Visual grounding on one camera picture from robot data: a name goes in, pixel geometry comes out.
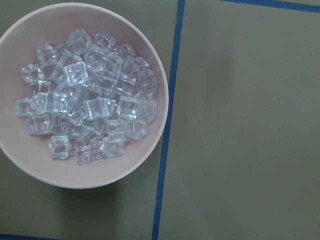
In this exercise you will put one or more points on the pile of clear ice cubes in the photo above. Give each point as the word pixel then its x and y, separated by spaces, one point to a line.
pixel 90 95

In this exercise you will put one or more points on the pink bowl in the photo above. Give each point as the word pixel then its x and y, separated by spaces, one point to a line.
pixel 52 24

